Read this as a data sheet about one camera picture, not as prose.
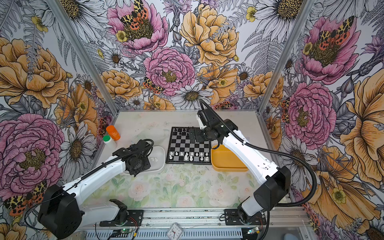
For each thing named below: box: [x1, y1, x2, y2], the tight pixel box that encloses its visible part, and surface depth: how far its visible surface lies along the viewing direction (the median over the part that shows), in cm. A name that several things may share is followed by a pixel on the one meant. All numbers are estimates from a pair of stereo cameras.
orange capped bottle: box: [106, 125, 121, 141], surface depth 101 cm
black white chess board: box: [166, 126, 212, 165], surface depth 98 cm
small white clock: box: [166, 222, 184, 240], surface depth 70 cm
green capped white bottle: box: [102, 135, 118, 150], surface depth 98 cm
